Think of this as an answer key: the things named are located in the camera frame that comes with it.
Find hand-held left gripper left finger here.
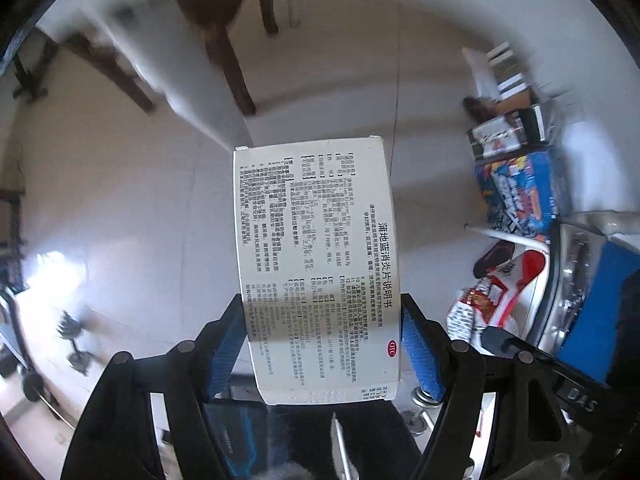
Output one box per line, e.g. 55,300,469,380
60,294,251,480

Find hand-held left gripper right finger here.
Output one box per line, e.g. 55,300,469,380
400,292,591,480

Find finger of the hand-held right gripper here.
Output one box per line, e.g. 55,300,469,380
481,327,557,369

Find white printed medicine box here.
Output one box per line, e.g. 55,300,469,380
232,135,404,407

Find chrome metal rings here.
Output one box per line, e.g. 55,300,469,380
404,384,443,433

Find red white shoe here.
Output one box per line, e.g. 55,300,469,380
471,241,547,328

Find blue printed box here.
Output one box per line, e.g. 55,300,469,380
474,149,572,239

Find black dumbbell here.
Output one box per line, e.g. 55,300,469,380
54,310,102,377

